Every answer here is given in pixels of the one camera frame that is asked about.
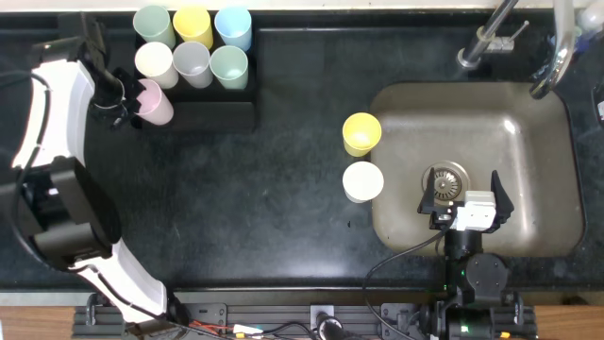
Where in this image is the mounting rail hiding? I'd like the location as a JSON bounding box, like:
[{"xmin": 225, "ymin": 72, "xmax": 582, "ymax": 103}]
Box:
[{"xmin": 73, "ymin": 291, "xmax": 539, "ymax": 340}]

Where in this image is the steel tap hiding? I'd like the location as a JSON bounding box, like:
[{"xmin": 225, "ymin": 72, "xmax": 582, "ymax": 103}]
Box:
[{"xmin": 456, "ymin": 0, "xmax": 580, "ymax": 101}]

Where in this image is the yellow cup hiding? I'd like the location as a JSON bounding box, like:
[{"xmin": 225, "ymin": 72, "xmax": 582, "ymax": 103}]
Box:
[
  {"xmin": 172, "ymin": 5, "xmax": 214, "ymax": 51},
  {"xmin": 342, "ymin": 111, "xmax": 383, "ymax": 158}
]

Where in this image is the white cup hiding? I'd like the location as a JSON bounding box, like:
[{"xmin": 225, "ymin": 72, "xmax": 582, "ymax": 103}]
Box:
[
  {"xmin": 133, "ymin": 41, "xmax": 180, "ymax": 91},
  {"xmin": 342, "ymin": 161, "xmax": 385, "ymax": 204}
]

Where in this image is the blue cup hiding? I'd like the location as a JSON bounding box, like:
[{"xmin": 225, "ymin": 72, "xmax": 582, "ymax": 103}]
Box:
[{"xmin": 213, "ymin": 5, "xmax": 253, "ymax": 53}]

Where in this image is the blue soap bottle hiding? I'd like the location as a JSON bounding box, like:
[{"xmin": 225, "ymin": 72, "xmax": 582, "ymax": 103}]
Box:
[{"xmin": 573, "ymin": 2, "xmax": 604, "ymax": 56}]

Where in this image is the black tray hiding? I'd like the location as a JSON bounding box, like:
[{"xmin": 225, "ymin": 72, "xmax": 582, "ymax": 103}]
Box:
[{"xmin": 130, "ymin": 13, "xmax": 259, "ymax": 133}]

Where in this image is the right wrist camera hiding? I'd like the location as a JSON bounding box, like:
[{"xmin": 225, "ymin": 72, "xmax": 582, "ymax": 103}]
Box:
[{"xmin": 455, "ymin": 190, "xmax": 498, "ymax": 232}]

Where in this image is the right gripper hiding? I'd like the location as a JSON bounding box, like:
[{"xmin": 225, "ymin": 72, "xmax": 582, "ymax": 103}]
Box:
[{"xmin": 417, "ymin": 167, "xmax": 515, "ymax": 231}]

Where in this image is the pink cup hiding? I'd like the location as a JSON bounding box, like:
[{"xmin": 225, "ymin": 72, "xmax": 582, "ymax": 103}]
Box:
[{"xmin": 134, "ymin": 78, "xmax": 175, "ymax": 127}]

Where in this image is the green cup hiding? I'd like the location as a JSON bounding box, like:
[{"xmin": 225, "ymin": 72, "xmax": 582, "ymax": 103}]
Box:
[
  {"xmin": 209, "ymin": 44, "xmax": 250, "ymax": 91},
  {"xmin": 132, "ymin": 4, "xmax": 176, "ymax": 50}
]

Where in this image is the grey cup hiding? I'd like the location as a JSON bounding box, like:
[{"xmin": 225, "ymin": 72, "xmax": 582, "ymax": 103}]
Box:
[{"xmin": 172, "ymin": 41, "xmax": 214, "ymax": 90}]

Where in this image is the steel sink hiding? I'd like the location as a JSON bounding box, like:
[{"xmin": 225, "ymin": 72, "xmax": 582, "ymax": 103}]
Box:
[{"xmin": 369, "ymin": 82, "xmax": 586, "ymax": 259}]

